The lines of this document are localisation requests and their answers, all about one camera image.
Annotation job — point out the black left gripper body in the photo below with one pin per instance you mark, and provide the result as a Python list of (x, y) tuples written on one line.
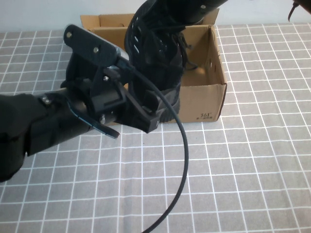
[(107, 102)]

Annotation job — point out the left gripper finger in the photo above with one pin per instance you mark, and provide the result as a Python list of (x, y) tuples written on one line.
[(148, 122)]

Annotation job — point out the black mesh sneaker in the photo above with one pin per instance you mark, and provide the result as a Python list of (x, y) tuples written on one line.
[(145, 60)]

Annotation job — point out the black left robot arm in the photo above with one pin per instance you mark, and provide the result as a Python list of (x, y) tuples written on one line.
[(24, 126)]

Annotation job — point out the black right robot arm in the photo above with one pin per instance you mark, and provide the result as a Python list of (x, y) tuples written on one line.
[(194, 9)]

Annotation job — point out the brown cardboard shoe box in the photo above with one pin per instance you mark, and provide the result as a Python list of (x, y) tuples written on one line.
[(204, 102)]

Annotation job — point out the grey white-checked tablecloth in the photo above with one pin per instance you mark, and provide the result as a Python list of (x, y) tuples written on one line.
[(243, 170)]

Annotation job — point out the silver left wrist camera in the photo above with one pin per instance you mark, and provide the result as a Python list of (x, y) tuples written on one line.
[(121, 54)]

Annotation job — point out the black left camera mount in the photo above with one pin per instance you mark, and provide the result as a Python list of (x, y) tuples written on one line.
[(90, 44)]

